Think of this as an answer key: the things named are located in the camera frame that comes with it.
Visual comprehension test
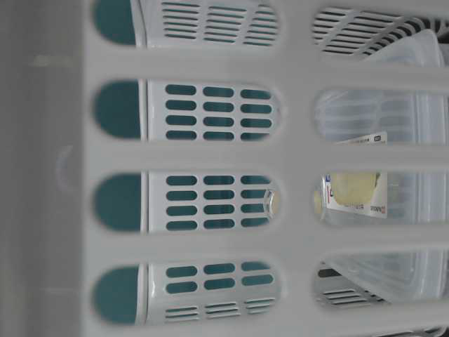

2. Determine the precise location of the white plastic shopping basket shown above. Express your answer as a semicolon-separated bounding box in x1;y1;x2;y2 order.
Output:
1;1;448;336

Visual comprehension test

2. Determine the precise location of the packaged cellophane tape roll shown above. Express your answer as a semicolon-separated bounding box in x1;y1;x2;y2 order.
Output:
321;131;389;220

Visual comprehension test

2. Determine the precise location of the clear plastic food container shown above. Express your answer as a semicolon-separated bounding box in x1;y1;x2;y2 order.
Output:
314;29;448;303

